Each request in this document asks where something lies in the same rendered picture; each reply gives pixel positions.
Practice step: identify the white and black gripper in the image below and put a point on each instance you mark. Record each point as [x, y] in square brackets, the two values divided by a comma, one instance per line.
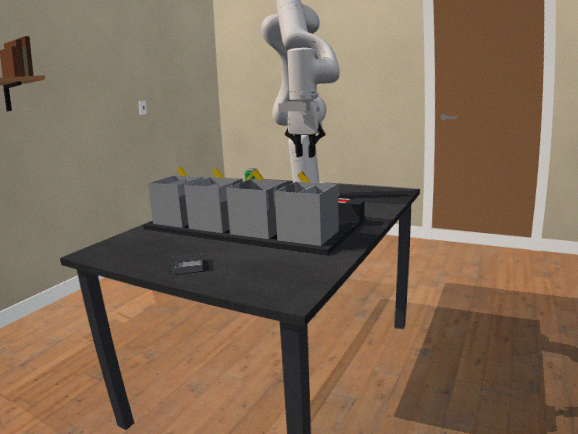
[305, 123]

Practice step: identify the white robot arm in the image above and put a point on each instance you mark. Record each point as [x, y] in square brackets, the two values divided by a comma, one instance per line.
[310, 61]

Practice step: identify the green drink can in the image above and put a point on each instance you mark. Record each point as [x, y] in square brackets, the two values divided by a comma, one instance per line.
[248, 174]

